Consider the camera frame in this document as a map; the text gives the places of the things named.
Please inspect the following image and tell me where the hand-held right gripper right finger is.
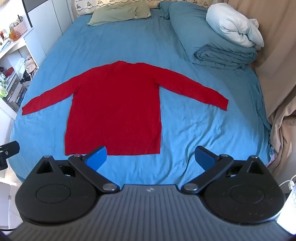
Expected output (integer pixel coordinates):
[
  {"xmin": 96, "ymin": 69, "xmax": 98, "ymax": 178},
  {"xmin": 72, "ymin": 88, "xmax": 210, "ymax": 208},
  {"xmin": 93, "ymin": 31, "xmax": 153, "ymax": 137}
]
[{"xmin": 180, "ymin": 146, "xmax": 270, "ymax": 194}]

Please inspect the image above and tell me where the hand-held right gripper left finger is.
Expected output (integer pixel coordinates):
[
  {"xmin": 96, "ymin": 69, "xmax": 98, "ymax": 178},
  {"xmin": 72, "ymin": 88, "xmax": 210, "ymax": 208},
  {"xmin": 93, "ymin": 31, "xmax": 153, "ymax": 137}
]
[{"xmin": 32, "ymin": 146, "xmax": 121, "ymax": 193}]

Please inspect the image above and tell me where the red knit sweater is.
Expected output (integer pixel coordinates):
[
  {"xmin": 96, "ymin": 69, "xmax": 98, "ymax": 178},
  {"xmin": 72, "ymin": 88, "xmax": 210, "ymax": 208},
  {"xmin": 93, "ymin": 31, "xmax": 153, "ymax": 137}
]
[{"xmin": 22, "ymin": 60, "xmax": 229, "ymax": 156}]

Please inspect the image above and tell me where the beige bag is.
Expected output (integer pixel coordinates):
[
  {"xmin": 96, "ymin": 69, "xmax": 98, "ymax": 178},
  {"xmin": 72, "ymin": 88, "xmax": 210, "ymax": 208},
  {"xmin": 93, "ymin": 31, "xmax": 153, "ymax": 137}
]
[{"xmin": 24, "ymin": 55, "xmax": 39, "ymax": 75}]

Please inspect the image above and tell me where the white shelf unit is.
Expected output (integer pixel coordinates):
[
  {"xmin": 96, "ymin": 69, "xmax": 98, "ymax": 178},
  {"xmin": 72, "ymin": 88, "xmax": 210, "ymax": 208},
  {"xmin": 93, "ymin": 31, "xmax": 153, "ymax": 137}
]
[{"xmin": 0, "ymin": 35, "xmax": 47, "ymax": 114}]

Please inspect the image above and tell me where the orange bottle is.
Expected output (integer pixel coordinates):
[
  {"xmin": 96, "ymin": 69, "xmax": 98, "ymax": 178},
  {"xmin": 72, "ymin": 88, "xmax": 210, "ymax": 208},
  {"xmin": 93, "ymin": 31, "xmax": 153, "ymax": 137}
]
[{"xmin": 9, "ymin": 30, "xmax": 22, "ymax": 42}]

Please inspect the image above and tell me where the folded blue duvet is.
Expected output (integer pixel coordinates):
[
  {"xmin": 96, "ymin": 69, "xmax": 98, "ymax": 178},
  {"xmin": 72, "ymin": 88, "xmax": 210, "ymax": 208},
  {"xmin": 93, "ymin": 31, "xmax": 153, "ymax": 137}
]
[{"xmin": 159, "ymin": 2, "xmax": 258, "ymax": 70}]

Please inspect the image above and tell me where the bed with blue sheet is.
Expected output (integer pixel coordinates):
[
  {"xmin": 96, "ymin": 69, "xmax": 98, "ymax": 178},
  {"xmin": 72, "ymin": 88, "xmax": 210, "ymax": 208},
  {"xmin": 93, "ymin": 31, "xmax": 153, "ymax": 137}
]
[{"xmin": 9, "ymin": 2, "xmax": 273, "ymax": 186}]

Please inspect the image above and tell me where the pink box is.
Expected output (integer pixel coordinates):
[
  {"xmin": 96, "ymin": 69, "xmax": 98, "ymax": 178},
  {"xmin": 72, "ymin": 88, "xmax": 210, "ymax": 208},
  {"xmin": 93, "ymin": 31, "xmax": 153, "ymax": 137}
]
[{"xmin": 13, "ymin": 20, "xmax": 28, "ymax": 36}]

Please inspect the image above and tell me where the beige curtain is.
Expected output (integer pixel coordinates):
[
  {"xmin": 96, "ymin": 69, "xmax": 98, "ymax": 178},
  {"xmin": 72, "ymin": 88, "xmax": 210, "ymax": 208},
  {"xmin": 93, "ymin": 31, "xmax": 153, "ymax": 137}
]
[{"xmin": 228, "ymin": 0, "xmax": 296, "ymax": 176}]

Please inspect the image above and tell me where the white wardrobe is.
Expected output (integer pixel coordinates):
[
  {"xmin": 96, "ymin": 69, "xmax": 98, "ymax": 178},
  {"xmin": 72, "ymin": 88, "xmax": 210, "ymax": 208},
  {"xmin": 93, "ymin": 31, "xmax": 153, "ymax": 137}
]
[{"xmin": 23, "ymin": 0, "xmax": 75, "ymax": 67}]

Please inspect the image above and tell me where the white pillow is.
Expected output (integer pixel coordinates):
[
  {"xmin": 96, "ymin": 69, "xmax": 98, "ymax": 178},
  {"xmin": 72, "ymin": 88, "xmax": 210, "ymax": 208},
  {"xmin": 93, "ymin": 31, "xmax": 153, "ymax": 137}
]
[{"xmin": 206, "ymin": 3, "xmax": 264, "ymax": 48}]

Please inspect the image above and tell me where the green pillow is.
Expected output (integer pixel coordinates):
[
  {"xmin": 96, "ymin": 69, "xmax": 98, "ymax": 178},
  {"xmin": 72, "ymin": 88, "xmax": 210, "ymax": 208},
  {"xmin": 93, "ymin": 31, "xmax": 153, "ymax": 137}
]
[{"xmin": 87, "ymin": 1, "xmax": 152, "ymax": 26}]

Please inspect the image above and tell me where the floral headboard cloth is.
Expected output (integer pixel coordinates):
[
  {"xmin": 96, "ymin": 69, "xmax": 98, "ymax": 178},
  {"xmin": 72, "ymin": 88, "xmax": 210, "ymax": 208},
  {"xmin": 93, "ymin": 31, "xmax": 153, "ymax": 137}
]
[{"xmin": 74, "ymin": 0, "xmax": 229, "ymax": 16}]

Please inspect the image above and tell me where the white cable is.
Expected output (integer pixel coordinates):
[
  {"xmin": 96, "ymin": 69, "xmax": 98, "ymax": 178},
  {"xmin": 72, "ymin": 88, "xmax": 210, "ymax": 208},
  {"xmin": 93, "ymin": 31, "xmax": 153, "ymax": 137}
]
[{"xmin": 279, "ymin": 175, "xmax": 296, "ymax": 193}]

